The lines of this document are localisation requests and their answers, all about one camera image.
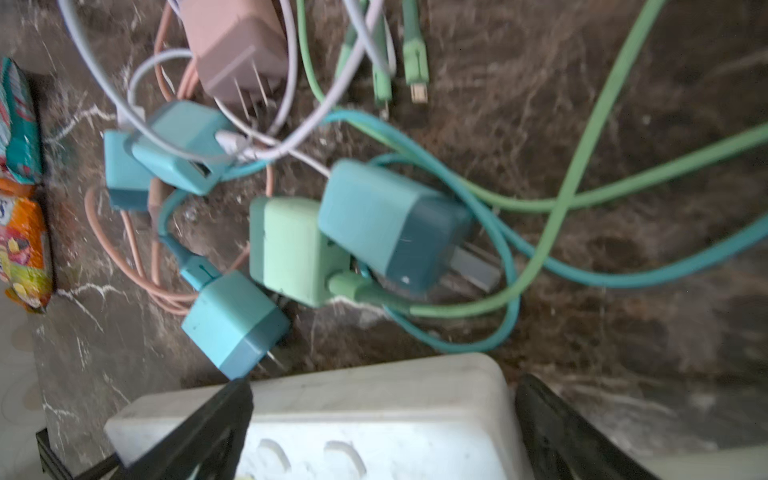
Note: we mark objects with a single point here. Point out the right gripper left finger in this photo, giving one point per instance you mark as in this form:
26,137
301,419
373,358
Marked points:
207,445

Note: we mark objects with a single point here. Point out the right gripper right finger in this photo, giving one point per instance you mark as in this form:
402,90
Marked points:
562,444

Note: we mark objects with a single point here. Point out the white multicolour power strip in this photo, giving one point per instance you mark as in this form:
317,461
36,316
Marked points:
443,417

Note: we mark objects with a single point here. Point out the light green charger plug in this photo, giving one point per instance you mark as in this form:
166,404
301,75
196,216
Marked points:
288,252

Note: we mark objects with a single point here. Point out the teal charger with teal cable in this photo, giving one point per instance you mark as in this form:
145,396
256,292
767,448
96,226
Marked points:
407,232

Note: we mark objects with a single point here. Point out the teal charger plug far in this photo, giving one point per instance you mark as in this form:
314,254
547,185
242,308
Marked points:
128,181

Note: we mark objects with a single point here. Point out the teal charger plug small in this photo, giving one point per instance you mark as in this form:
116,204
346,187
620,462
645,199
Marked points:
190,127

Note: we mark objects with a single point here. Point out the pink charger plug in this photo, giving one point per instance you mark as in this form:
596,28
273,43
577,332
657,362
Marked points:
240,47

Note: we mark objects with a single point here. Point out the orange Fox's candy bag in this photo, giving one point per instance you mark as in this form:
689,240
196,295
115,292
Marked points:
26,268

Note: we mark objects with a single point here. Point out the teal candy bag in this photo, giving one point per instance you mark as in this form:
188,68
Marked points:
20,136

